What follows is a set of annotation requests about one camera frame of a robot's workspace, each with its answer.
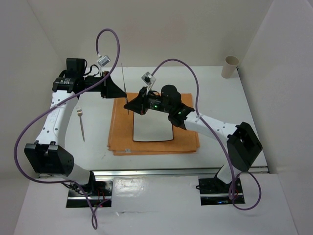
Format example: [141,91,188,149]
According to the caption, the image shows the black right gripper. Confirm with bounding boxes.
[124,86,172,115]

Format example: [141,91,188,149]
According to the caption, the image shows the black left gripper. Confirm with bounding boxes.
[80,71,127,99]

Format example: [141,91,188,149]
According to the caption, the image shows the silver table knife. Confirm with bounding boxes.
[121,62,128,104]

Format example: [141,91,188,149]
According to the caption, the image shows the white square plate black rim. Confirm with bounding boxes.
[133,110,174,142]

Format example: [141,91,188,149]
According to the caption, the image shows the orange cloth placemat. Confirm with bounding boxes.
[108,98,200,156]

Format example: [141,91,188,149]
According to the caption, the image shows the silver fork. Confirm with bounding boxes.
[77,107,85,141]

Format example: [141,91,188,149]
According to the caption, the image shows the beige paper cup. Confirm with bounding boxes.
[221,55,239,78]

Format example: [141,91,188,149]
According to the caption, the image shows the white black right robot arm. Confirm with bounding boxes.
[124,85,263,192]

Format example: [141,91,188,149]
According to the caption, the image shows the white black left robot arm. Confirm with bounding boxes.
[24,58,127,195]

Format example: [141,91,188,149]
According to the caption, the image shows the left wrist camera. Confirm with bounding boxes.
[97,55,111,68]

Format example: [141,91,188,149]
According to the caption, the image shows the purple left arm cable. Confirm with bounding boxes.
[13,28,121,230]

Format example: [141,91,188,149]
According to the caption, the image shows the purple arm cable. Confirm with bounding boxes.
[151,58,262,211]
[13,28,121,230]

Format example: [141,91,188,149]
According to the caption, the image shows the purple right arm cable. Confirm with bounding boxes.
[151,58,262,211]

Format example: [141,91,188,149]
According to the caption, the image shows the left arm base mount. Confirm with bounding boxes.
[64,179,113,209]

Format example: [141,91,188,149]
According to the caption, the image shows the aluminium front table rail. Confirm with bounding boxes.
[38,165,269,178]

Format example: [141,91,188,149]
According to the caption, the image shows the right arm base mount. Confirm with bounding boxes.
[196,178,245,206]

